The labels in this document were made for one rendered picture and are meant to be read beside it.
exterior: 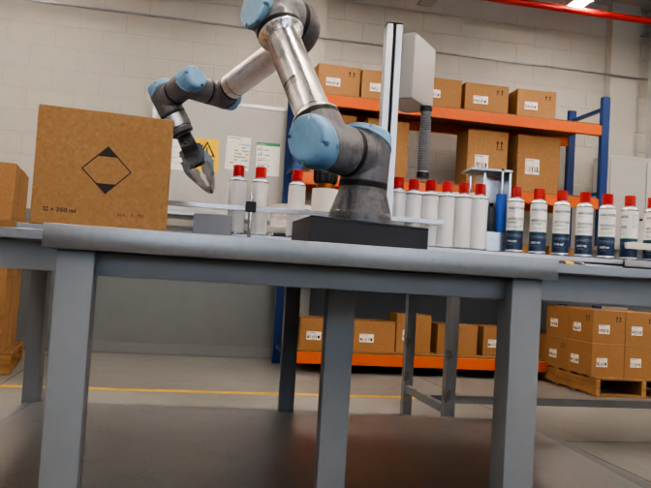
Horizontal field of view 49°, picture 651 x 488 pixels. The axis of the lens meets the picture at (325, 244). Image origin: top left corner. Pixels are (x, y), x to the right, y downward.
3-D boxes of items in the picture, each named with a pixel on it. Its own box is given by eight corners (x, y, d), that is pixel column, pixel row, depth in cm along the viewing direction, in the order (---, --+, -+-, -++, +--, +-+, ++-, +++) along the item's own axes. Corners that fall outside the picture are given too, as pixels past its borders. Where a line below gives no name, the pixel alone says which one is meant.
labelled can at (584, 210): (586, 258, 226) (589, 194, 227) (594, 258, 221) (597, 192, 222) (571, 257, 225) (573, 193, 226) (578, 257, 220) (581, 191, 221)
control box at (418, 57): (432, 111, 215) (436, 49, 215) (412, 98, 200) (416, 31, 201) (401, 113, 219) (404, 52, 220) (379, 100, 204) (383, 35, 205)
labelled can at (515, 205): (517, 253, 223) (521, 188, 224) (524, 253, 218) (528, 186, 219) (502, 252, 223) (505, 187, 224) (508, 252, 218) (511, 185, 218)
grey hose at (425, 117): (426, 179, 210) (430, 108, 211) (429, 177, 206) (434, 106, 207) (415, 178, 209) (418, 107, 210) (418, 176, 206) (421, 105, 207)
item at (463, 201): (466, 250, 221) (470, 184, 222) (472, 249, 216) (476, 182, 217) (450, 249, 221) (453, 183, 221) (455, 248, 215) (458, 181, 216)
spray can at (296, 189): (301, 239, 216) (305, 171, 217) (303, 238, 211) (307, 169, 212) (284, 237, 216) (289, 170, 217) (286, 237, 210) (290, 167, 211)
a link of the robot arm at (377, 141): (398, 186, 171) (404, 131, 171) (361, 177, 161) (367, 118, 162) (361, 187, 179) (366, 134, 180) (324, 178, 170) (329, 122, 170)
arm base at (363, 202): (381, 228, 179) (385, 189, 180) (399, 226, 165) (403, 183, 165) (322, 222, 176) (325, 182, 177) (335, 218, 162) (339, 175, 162)
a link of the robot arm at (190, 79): (215, 70, 208) (194, 87, 215) (183, 59, 200) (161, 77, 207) (218, 93, 206) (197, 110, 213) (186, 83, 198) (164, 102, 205)
